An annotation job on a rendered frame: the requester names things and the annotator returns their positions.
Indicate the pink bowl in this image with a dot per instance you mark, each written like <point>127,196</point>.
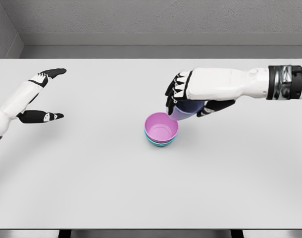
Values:
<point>161,127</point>

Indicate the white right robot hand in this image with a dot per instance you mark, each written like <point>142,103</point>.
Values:
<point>205,83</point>

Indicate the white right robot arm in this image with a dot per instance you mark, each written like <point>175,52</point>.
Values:
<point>277,81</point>

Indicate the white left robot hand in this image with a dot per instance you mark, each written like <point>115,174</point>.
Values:
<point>22,95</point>

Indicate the teal bowl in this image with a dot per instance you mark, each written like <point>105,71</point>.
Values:
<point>161,144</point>

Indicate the lavender purple cup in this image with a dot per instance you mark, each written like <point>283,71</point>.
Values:
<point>184,110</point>

